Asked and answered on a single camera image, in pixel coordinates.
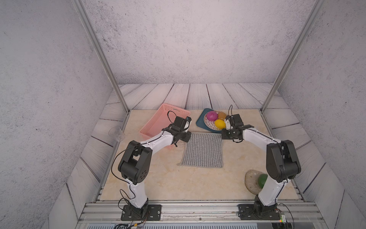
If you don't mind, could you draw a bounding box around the right aluminium frame post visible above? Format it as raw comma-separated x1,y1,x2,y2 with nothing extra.
260,0,326,114

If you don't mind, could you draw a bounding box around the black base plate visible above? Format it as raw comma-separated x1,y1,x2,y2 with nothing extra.
121,204,162,221
237,204,281,220

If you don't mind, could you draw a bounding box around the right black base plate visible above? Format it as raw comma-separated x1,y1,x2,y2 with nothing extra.
237,204,281,220

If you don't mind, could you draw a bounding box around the green lime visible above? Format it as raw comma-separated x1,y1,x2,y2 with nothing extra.
257,174,268,189

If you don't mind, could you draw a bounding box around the pink plastic basket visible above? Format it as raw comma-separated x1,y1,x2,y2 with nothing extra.
140,103,191,140

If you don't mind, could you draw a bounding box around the purple onion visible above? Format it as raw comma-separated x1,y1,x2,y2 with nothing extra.
206,111,218,122

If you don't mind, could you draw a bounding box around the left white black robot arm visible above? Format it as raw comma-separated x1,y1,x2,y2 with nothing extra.
111,116,192,212

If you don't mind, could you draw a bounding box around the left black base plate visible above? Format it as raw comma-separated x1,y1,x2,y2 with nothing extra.
121,204,162,221

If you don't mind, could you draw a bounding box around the grey striped dishcloth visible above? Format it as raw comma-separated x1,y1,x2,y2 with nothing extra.
178,133,224,169

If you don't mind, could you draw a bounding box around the left aluminium frame post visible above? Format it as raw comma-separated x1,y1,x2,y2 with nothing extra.
72,0,130,114

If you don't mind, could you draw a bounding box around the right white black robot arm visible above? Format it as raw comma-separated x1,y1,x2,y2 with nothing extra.
222,114,301,208

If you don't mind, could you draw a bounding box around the clear plastic cup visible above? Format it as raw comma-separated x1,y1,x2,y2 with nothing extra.
108,127,125,142

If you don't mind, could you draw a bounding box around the white patterned bowl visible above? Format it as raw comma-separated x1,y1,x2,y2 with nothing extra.
204,111,221,131

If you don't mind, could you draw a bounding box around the teal rectangular tray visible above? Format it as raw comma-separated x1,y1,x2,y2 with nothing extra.
196,108,227,134

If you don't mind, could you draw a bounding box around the yellow lemon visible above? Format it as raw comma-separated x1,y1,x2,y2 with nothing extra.
214,119,226,130

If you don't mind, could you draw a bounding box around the aluminium front rail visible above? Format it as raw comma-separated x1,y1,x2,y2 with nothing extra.
76,200,328,229

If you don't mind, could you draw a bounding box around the aluminium frame post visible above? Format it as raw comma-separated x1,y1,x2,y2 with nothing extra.
72,0,130,114
260,0,326,114

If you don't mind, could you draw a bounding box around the brown round fruit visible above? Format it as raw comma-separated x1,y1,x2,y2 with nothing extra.
217,112,227,121

